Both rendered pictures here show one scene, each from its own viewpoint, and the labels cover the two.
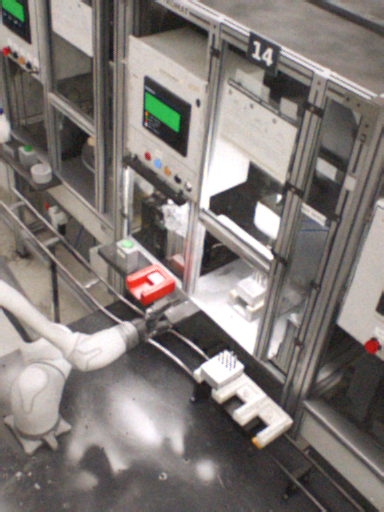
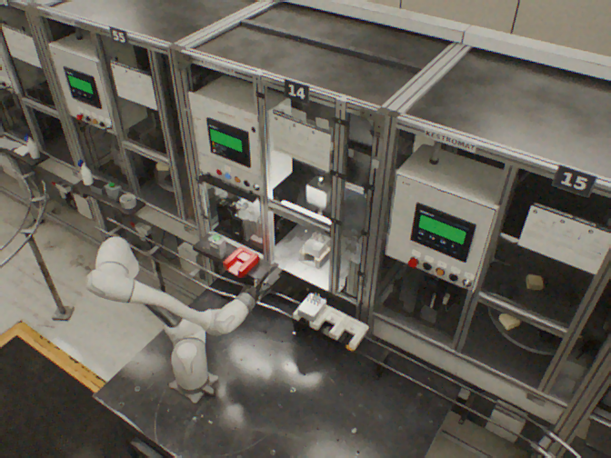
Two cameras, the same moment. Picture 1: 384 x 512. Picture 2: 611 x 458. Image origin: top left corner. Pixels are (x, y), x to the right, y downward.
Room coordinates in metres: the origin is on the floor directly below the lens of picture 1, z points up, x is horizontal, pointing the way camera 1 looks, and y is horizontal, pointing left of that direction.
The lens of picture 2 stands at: (-0.28, 0.30, 3.09)
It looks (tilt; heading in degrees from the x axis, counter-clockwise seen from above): 42 degrees down; 348
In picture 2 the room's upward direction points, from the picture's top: straight up
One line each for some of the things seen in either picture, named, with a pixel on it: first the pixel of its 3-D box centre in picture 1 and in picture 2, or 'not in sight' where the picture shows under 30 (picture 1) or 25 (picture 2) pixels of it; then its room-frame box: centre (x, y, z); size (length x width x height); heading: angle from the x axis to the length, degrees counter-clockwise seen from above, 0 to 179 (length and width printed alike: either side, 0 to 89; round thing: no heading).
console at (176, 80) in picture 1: (187, 112); (240, 134); (2.12, 0.08, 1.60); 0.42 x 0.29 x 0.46; 44
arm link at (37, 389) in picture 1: (35, 395); (189, 362); (1.37, 0.49, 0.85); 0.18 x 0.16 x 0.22; 176
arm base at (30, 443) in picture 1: (39, 424); (195, 382); (1.35, 0.48, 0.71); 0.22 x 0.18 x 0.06; 44
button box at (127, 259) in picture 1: (128, 255); (218, 245); (2.02, 0.26, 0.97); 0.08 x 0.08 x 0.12; 44
